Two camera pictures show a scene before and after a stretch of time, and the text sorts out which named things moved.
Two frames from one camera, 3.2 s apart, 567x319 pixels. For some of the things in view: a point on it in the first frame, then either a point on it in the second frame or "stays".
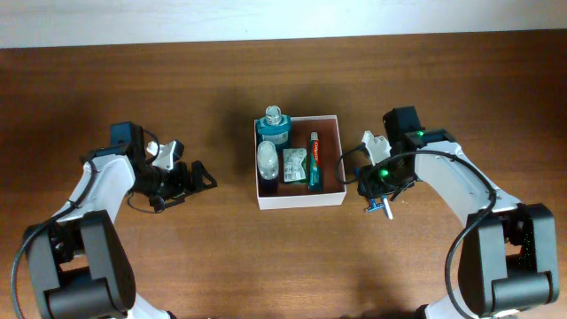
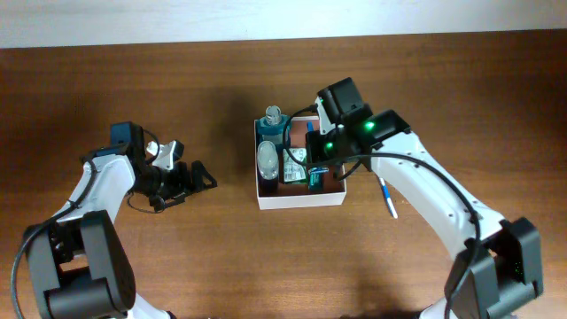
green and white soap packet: (295, 165) stays
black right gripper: (373, 187) to (316, 151)
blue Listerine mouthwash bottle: (274, 127) stays
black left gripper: (184, 183) stays
